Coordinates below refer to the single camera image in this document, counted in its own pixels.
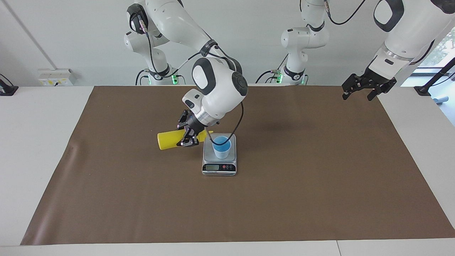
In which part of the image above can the black right base cable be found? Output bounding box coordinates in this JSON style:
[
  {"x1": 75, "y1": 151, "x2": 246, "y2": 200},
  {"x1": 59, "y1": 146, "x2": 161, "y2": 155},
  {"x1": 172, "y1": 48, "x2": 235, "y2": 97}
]
[{"x1": 135, "y1": 69, "x2": 150, "y2": 86}]

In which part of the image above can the window with green view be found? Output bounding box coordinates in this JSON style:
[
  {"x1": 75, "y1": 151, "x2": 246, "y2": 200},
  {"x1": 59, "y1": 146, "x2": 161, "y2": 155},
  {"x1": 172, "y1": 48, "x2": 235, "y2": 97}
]
[{"x1": 418, "y1": 27, "x2": 455, "y2": 69}]

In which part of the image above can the brown table mat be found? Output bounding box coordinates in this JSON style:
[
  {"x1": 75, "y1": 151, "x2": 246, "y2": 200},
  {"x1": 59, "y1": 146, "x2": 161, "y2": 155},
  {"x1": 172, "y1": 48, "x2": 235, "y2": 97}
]
[{"x1": 20, "y1": 85, "x2": 455, "y2": 246}]

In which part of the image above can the white wall outlet box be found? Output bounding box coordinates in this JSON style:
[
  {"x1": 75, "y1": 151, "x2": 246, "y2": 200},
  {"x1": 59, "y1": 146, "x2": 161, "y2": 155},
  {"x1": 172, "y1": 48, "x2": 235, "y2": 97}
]
[{"x1": 38, "y1": 68, "x2": 76, "y2": 87}]

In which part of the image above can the black tripod stand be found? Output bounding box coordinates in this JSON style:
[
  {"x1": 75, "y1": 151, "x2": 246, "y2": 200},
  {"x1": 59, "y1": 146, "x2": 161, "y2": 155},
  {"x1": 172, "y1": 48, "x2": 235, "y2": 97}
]
[{"x1": 414, "y1": 57, "x2": 455, "y2": 97}]

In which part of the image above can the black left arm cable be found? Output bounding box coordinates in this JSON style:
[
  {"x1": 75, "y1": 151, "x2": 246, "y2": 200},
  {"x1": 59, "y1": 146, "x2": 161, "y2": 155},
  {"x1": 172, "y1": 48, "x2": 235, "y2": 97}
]
[{"x1": 324, "y1": 0, "x2": 366, "y2": 26}]

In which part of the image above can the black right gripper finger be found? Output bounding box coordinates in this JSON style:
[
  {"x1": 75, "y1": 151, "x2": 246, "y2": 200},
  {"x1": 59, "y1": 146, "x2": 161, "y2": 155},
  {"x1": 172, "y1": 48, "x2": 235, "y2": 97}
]
[
  {"x1": 176, "y1": 109, "x2": 190, "y2": 129},
  {"x1": 176, "y1": 128, "x2": 200, "y2": 148}
]

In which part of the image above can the black base cable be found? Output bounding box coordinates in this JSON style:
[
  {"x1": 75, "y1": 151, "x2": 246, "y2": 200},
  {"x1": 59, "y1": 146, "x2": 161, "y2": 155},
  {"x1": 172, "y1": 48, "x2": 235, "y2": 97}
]
[
  {"x1": 255, "y1": 53, "x2": 288, "y2": 84},
  {"x1": 135, "y1": 69, "x2": 150, "y2": 86}
]

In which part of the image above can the black left base cable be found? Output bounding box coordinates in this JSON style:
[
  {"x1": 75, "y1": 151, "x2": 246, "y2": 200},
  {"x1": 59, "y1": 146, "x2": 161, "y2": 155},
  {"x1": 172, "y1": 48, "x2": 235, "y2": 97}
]
[{"x1": 255, "y1": 53, "x2": 288, "y2": 84}]

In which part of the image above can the small black stand base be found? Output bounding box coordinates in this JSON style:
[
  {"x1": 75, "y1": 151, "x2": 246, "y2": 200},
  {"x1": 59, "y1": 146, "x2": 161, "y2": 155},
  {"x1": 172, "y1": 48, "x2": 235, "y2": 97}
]
[{"x1": 0, "y1": 73, "x2": 19, "y2": 96}]

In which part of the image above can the silver digital kitchen scale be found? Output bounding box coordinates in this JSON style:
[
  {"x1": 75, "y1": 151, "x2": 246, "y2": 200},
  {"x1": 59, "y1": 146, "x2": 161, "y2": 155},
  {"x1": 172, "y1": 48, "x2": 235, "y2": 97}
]
[{"x1": 202, "y1": 133, "x2": 237, "y2": 176}]

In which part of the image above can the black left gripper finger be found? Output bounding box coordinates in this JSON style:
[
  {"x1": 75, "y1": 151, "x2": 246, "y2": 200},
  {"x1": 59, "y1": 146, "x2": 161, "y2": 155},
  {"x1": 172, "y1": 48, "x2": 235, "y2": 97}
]
[
  {"x1": 367, "y1": 77, "x2": 398, "y2": 102},
  {"x1": 342, "y1": 73, "x2": 367, "y2": 101}
]

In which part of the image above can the yellow squeeze bottle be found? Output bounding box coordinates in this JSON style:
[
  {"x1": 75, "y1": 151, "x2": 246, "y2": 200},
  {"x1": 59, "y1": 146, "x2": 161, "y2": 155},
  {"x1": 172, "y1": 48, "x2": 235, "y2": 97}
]
[{"x1": 157, "y1": 129, "x2": 214, "y2": 151}]

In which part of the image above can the light blue plastic cup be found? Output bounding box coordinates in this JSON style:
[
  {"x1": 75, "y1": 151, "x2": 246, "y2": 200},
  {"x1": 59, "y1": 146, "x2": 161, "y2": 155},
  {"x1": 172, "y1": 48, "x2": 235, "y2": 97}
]
[{"x1": 212, "y1": 136, "x2": 232, "y2": 159}]

